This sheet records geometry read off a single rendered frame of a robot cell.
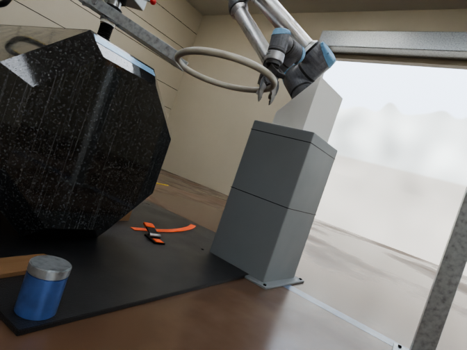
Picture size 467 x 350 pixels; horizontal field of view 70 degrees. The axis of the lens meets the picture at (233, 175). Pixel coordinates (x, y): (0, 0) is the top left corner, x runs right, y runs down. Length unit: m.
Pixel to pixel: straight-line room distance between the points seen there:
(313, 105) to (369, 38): 4.48
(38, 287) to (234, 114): 6.66
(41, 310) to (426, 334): 1.41
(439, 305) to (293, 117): 1.14
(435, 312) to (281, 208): 0.80
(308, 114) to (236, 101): 5.59
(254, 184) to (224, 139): 5.45
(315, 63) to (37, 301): 1.78
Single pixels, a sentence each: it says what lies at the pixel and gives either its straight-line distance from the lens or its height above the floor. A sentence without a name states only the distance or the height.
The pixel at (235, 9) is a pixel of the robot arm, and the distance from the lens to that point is 2.20.
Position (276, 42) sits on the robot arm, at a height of 1.18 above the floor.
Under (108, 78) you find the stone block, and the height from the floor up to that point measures 0.70.
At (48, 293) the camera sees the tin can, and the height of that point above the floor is 0.09.
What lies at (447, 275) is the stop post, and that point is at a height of 0.40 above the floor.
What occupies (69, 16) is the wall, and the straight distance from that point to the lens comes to 7.39.
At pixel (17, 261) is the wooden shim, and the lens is 1.27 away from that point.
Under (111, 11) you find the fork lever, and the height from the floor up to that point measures 1.05.
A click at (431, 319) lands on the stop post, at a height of 0.20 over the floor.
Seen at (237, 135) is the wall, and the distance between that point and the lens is 7.16.
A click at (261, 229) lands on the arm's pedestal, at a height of 0.27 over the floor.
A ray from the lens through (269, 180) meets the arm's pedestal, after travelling 1.86.
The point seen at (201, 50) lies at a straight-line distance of 1.43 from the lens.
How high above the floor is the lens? 0.52
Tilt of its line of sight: 1 degrees down
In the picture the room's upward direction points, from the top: 19 degrees clockwise
